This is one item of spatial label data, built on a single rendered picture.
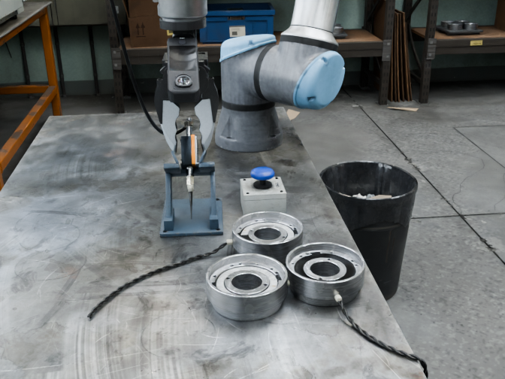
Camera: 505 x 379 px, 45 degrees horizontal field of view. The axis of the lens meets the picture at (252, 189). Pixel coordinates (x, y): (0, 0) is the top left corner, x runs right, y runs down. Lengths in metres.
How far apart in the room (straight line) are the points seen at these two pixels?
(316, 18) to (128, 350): 0.74
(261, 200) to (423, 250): 1.67
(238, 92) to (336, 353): 0.70
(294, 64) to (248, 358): 0.65
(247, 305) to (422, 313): 1.52
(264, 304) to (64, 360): 0.24
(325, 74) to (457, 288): 1.38
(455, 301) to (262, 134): 1.24
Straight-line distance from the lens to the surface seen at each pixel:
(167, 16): 0.95
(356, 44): 4.38
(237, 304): 0.76
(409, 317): 2.21
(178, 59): 0.94
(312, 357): 0.73
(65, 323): 0.82
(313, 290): 0.80
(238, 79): 1.28
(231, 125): 1.32
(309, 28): 1.22
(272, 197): 1.01
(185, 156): 0.99
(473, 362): 2.08
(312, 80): 1.18
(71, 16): 4.62
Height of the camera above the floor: 1.26
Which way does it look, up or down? 24 degrees down
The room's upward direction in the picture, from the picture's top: 1 degrees counter-clockwise
